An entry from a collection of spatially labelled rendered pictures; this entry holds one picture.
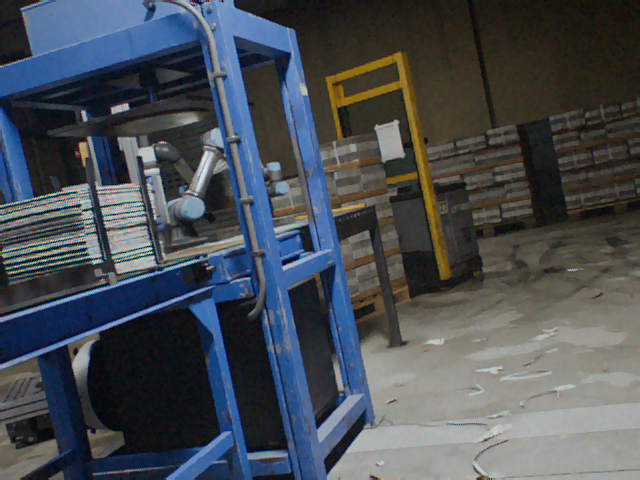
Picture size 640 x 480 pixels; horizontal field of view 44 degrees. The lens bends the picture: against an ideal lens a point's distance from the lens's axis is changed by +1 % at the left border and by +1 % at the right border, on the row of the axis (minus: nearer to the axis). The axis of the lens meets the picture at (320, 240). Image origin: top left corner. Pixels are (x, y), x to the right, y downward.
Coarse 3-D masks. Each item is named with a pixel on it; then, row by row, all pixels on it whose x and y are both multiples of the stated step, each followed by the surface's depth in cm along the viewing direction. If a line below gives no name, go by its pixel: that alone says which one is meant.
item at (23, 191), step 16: (0, 112) 267; (0, 128) 266; (16, 128) 273; (0, 144) 268; (16, 144) 271; (0, 160) 268; (16, 160) 270; (0, 176) 269; (16, 176) 269; (16, 192) 267; (32, 192) 274; (48, 384) 273; (48, 400) 274; (80, 400) 279; (80, 416) 277
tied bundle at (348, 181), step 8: (352, 168) 555; (336, 176) 541; (344, 176) 547; (352, 176) 555; (360, 176) 562; (336, 184) 542; (344, 184) 547; (352, 184) 554; (360, 184) 560; (344, 192) 545; (352, 192) 552; (360, 192) 559; (352, 200) 552
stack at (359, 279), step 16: (336, 208) 537; (352, 240) 545; (368, 240) 560; (352, 256) 543; (352, 272) 541; (368, 272) 554; (320, 288) 514; (352, 288) 539; (368, 288) 552; (352, 304) 538
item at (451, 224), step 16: (416, 192) 618; (448, 192) 623; (464, 192) 641; (400, 208) 629; (416, 208) 619; (448, 208) 620; (464, 208) 637; (400, 224) 631; (416, 224) 622; (448, 224) 615; (464, 224) 634; (416, 240) 624; (448, 240) 612; (464, 240) 631; (448, 256) 610; (464, 256) 629; (480, 256) 646; (464, 272) 623
